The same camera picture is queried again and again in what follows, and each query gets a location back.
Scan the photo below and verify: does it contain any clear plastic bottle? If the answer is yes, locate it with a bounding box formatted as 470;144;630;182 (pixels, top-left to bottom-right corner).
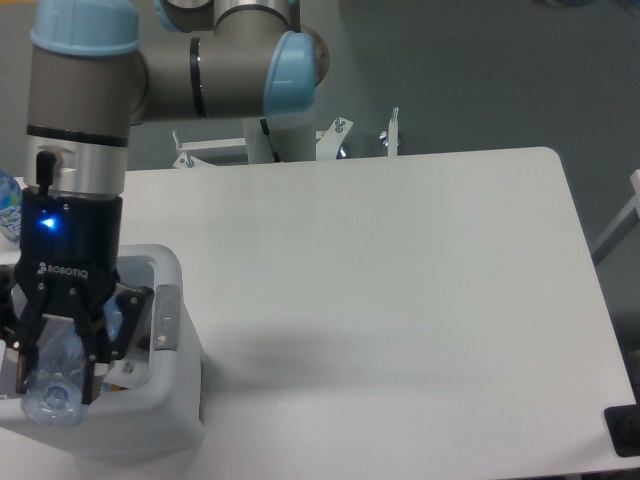
20;294;124;428

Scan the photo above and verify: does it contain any black clamp at table corner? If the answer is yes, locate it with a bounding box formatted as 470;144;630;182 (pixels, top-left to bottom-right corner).
604;404;639;458

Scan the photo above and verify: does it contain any white trash can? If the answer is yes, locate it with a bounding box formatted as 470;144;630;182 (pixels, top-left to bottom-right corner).
1;244;204;458

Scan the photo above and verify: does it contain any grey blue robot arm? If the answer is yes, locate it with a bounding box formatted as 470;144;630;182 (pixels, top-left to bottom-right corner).
1;1;329;405

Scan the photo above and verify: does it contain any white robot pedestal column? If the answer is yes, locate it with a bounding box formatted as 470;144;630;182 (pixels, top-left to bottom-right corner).
241;29;331;164

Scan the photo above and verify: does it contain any white frame bracket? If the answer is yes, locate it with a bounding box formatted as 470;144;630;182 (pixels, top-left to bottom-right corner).
316;117;354;161
172;130;247;169

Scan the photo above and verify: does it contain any white right clamp bracket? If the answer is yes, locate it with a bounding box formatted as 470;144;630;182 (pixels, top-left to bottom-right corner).
378;106;402;157

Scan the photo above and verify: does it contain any white left frame bracket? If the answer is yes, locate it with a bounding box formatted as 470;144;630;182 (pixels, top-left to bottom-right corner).
172;130;247;169

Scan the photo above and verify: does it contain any black cable on pedestal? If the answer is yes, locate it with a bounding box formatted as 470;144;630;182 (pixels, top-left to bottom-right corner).
258;118;283;164

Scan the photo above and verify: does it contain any white middle frame bracket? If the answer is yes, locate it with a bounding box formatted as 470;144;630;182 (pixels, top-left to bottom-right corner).
316;117;354;161

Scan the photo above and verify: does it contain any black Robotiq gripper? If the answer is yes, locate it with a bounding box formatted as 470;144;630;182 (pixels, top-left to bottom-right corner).
1;187;154;405

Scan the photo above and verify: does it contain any blue labelled water bottle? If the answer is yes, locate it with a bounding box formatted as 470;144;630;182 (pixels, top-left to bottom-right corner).
1;170;22;245

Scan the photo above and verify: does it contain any white paper bag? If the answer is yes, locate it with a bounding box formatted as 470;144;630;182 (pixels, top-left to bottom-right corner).
102;348;150;393

